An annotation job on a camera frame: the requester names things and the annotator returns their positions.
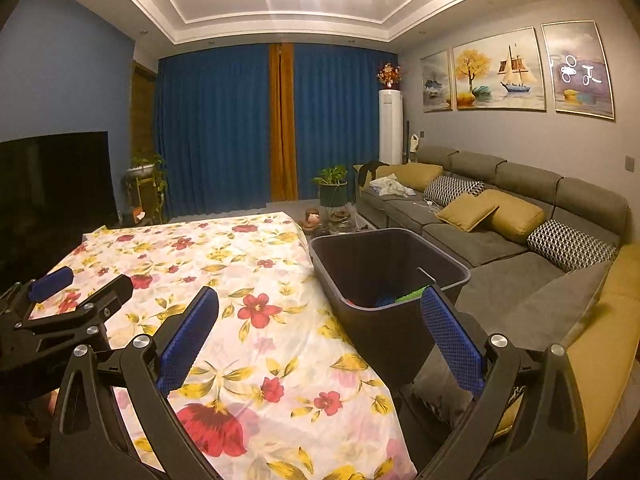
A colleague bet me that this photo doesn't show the black flat television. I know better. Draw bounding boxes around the black flat television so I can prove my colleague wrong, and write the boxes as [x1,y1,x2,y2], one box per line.
[0,131,118,281]

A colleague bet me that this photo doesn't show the purple abstract painting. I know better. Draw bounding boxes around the purple abstract painting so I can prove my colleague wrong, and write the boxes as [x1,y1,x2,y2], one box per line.
[541,20,615,120]

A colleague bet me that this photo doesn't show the grey sectional sofa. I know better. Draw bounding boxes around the grey sectional sofa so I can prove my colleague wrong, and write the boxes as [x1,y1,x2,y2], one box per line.
[352,145,640,466]

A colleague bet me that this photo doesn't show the grey plastic bin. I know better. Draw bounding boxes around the grey plastic bin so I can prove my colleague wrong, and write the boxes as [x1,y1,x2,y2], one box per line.
[308,227,472,391]

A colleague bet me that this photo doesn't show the floral tablecloth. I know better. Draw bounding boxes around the floral tablecloth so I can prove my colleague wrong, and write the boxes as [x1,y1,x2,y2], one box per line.
[27,212,418,480]

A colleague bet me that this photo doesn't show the brown slippers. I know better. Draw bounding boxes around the brown slippers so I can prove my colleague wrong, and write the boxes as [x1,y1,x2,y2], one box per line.
[300,207,326,231]

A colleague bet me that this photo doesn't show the orange curtain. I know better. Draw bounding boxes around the orange curtain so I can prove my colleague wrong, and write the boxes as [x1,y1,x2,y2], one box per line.
[269,42,299,202]

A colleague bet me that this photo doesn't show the black garment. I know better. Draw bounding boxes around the black garment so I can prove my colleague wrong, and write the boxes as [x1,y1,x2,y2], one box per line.
[354,161,391,188]

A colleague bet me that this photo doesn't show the gold plant stand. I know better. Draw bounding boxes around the gold plant stand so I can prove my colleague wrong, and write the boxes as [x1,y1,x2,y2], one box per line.
[127,175,163,223]

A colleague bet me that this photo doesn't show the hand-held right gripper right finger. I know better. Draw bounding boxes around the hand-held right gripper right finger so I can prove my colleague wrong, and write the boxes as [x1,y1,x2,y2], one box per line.
[417,284,588,480]

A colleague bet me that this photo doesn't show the white standing air conditioner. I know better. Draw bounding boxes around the white standing air conditioner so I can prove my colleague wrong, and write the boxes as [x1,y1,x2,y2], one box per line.
[378,89,404,165]

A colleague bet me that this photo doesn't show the blue curtain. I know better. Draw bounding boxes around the blue curtain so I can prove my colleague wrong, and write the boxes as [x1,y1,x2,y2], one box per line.
[294,42,398,198]
[155,42,273,218]

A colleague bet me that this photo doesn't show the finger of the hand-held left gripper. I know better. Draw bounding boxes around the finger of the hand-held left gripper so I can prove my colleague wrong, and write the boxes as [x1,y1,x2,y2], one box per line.
[15,275,135,346]
[0,266,75,323]

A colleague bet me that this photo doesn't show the green foam net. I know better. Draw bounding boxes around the green foam net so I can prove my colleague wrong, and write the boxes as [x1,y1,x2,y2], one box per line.
[395,286,428,305]

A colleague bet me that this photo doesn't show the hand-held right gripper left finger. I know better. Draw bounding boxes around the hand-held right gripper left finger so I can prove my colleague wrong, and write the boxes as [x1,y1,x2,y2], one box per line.
[50,285,221,480]

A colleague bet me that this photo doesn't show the small landscape painting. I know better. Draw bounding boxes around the small landscape painting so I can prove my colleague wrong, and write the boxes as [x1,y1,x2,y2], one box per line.
[421,50,453,112]

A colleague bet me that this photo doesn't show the potted plant in green pot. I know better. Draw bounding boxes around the potted plant in green pot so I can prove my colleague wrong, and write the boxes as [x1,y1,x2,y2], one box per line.
[312,165,351,233]

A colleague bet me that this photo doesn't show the artificial flower bouquet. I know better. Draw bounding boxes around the artificial flower bouquet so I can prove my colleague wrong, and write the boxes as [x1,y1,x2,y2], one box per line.
[376,62,402,91]

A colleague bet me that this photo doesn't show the black white patterned cushion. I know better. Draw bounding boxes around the black white patterned cushion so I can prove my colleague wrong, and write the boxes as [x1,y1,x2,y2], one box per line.
[424,175,485,207]
[527,219,618,273]

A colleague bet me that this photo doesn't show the white clothes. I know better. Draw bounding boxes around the white clothes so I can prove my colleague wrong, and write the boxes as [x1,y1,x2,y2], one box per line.
[369,174,416,197]

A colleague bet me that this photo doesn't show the trailing plant in white bowl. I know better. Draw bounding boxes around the trailing plant in white bowl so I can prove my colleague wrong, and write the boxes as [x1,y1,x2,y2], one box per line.
[125,152,168,223]

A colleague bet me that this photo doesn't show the yellow cushion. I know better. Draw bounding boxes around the yellow cushion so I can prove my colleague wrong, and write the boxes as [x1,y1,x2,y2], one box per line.
[375,162,443,192]
[436,192,501,233]
[480,189,546,245]

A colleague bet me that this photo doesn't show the sailboat and tree painting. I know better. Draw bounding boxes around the sailboat and tree painting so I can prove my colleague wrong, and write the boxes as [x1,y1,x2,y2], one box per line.
[452,26,547,111]

